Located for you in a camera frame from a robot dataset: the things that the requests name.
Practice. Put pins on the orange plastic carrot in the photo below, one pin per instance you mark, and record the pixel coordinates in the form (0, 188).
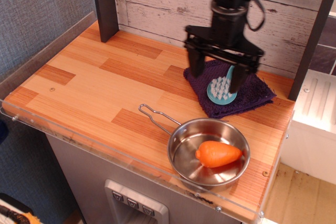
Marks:
(213, 154)

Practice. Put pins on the grey left side rail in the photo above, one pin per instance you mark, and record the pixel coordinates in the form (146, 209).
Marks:
(35, 62)

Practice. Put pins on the stainless steel pan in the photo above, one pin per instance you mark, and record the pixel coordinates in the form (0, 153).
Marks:
(186, 139)

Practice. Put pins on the clear acrylic front guard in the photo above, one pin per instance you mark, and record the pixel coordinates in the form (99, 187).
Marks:
(162, 150)

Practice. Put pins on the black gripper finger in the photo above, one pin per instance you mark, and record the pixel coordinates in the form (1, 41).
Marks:
(196, 59)
(239, 75)

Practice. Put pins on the teal brush white bristles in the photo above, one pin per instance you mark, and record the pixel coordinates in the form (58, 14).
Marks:
(218, 90)

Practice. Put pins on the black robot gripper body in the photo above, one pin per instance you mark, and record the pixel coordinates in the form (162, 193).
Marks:
(225, 40)

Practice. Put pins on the grey cabinet with dispenser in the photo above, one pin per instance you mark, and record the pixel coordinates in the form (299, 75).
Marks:
(106, 192)

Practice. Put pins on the orange and black object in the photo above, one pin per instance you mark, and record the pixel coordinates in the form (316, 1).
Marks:
(13, 211)

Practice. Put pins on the dark grey right post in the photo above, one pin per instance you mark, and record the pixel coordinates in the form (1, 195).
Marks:
(314, 37)

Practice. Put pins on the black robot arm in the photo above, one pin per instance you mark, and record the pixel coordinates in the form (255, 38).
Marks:
(234, 4)

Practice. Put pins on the purple folded towel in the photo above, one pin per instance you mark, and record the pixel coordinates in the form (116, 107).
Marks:
(251, 95)

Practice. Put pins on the dark grey post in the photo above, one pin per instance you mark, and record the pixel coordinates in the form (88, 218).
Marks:
(314, 37)
(107, 18)

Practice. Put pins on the dark grey left post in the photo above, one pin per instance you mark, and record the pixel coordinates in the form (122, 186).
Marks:
(107, 18)

